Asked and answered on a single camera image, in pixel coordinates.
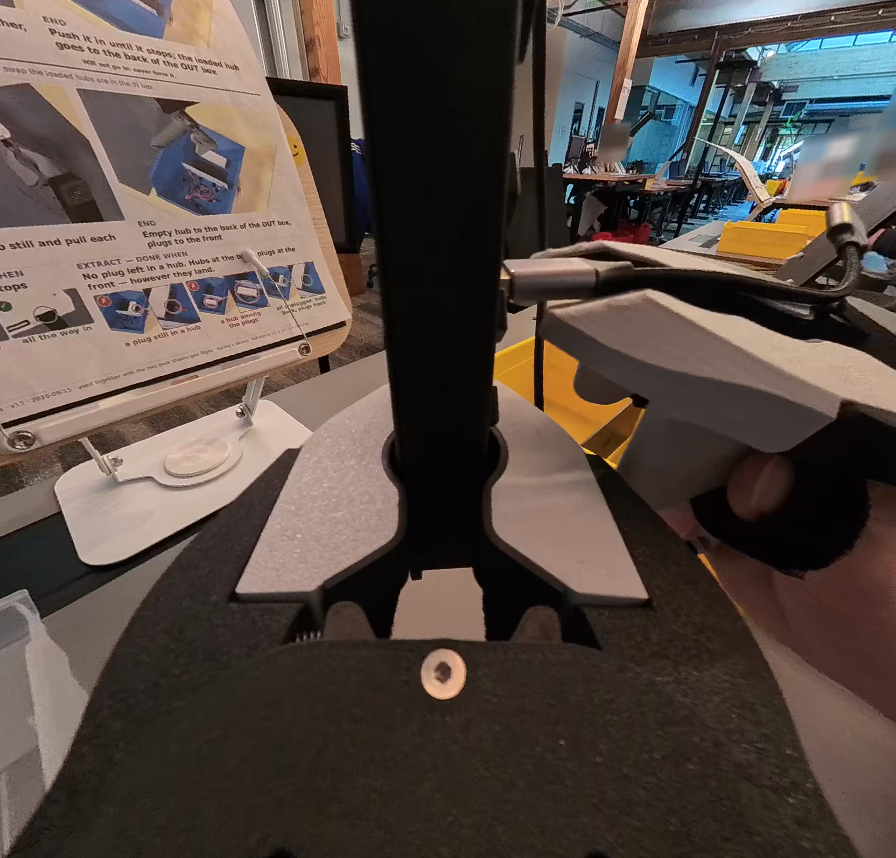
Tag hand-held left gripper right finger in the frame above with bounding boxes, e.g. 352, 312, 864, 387
482, 383, 652, 631

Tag blue jacket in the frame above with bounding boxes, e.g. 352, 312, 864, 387
350, 140, 375, 243

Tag row of yellow bins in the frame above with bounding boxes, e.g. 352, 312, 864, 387
717, 207, 832, 257

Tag black framed panel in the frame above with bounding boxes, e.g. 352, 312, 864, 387
266, 77, 358, 257

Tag row of wooden desks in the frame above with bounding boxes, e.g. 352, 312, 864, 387
563, 168, 746, 243

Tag black USB hub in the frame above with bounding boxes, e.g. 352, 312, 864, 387
346, 0, 541, 580

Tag instruction sheet on wooden stand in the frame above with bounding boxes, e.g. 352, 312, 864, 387
0, 95, 354, 467

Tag clear plastic bin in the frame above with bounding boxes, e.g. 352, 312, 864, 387
0, 588, 91, 831

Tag printed instruction sheet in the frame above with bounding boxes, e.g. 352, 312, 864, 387
0, 0, 351, 428

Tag yellow storage bin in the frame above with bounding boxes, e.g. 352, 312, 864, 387
493, 338, 725, 589

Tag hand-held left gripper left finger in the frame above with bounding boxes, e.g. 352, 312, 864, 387
234, 384, 409, 631

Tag black cable grey plug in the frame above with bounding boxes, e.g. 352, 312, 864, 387
501, 203, 874, 307

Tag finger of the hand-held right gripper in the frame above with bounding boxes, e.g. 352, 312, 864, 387
528, 239, 837, 295
538, 288, 853, 421

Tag person's right hand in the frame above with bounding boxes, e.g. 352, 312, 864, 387
658, 452, 896, 715

